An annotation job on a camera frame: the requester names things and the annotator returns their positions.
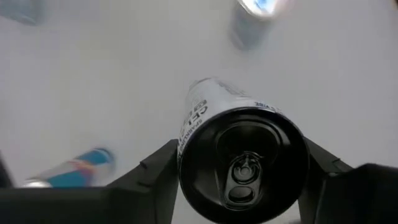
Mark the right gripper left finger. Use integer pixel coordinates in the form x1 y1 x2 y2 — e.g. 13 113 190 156
0 139 180 224

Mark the slim silver blue can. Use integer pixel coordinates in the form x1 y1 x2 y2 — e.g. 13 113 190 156
0 0 46 26
228 0 295 52
21 147 116 189

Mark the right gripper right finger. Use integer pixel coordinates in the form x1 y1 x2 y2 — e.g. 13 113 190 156
297 138 398 224

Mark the slim silver can black lid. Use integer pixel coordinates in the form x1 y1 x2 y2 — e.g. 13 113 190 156
177 77 311 224

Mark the grey table mat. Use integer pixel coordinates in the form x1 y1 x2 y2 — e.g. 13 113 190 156
0 0 398 224

